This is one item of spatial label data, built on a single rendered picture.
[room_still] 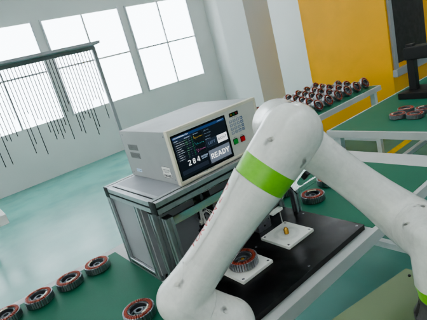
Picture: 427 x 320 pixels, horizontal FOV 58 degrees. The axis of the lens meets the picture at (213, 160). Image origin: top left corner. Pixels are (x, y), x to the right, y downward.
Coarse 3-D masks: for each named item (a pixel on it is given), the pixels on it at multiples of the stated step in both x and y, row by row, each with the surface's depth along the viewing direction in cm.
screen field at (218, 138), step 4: (224, 132) 147; (216, 136) 145; (220, 136) 146; (224, 136) 147; (208, 140) 143; (212, 140) 144; (216, 140) 145; (220, 140) 146; (208, 144) 143; (212, 144) 144
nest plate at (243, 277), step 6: (264, 258) 141; (258, 264) 138; (264, 264) 137; (270, 264) 138; (228, 270) 139; (252, 270) 136; (258, 270) 135; (228, 276) 137; (234, 276) 135; (240, 276) 134; (246, 276) 133; (252, 276) 133; (240, 282) 132; (246, 282) 132
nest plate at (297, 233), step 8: (280, 224) 162; (288, 224) 160; (296, 224) 159; (272, 232) 157; (280, 232) 156; (296, 232) 153; (304, 232) 151; (264, 240) 154; (272, 240) 152; (280, 240) 150; (288, 240) 149; (296, 240) 147; (288, 248) 144
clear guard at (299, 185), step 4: (300, 176) 138; (312, 176) 139; (296, 180) 136; (300, 180) 136; (304, 180) 137; (308, 180) 137; (312, 180) 138; (316, 180) 138; (292, 184) 134; (296, 184) 135; (300, 184) 135; (304, 184) 136; (308, 184) 136; (292, 188) 133; (296, 188) 134; (300, 188) 134; (304, 188) 135; (296, 192) 132
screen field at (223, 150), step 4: (224, 144) 148; (228, 144) 149; (216, 148) 145; (220, 148) 147; (224, 148) 148; (228, 148) 149; (212, 152) 144; (216, 152) 145; (220, 152) 147; (224, 152) 148; (228, 152) 149; (212, 156) 144; (216, 156) 146; (220, 156) 147; (224, 156) 148; (212, 160) 145; (216, 160) 146
